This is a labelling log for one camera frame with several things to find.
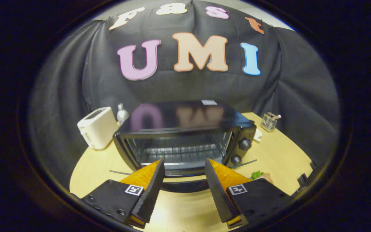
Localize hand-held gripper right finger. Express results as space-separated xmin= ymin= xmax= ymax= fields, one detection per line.
xmin=205 ymin=158 xmax=294 ymax=229

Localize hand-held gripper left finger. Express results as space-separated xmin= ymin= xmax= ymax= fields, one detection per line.
xmin=82 ymin=159 xmax=166 ymax=229

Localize sandwich with lettuce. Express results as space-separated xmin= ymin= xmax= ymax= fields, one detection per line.
xmin=251 ymin=170 xmax=273 ymax=185

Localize black toaster oven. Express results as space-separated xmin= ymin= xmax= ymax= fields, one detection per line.
xmin=109 ymin=100 xmax=257 ymax=194

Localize white pop-up toaster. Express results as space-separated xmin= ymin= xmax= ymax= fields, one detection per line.
xmin=77 ymin=107 xmax=120 ymax=150

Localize small silver bottle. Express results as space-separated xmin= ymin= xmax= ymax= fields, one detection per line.
xmin=117 ymin=103 xmax=130 ymax=126

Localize wire mesh utensil holder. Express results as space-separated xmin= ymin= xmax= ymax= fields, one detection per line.
xmin=260 ymin=112 xmax=282 ymax=132

